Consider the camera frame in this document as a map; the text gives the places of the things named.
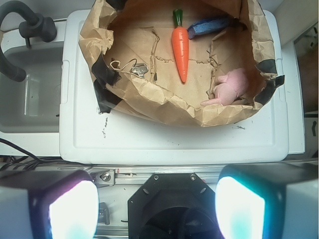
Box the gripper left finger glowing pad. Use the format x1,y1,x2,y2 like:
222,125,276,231
0,170,99,239

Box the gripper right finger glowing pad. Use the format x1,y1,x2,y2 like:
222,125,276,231
215,164,319,239

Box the blue sponge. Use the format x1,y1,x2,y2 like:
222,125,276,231
187,17,231,40

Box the pink plush toy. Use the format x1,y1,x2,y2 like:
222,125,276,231
200,68,249,106

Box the brown paper bag tray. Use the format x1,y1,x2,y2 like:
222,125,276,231
79,0,285,127

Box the black faucet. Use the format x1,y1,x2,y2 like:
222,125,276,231
0,0,57,82

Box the orange toy carrot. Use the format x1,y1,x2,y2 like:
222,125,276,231
171,9,189,83

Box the black cable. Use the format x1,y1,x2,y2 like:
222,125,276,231
0,138,83,171

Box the aluminium rail with bracket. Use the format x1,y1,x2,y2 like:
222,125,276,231
86,165,224,187

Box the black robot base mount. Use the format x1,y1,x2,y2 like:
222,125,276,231
128,173,223,239

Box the silver keys on ring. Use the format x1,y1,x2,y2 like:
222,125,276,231
110,58,150,79

